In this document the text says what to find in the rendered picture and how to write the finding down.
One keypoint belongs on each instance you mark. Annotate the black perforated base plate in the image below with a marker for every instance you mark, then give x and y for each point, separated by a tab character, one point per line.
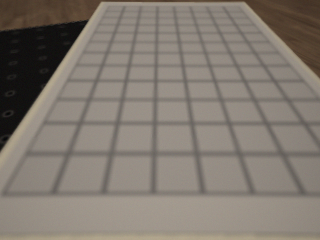
28	59

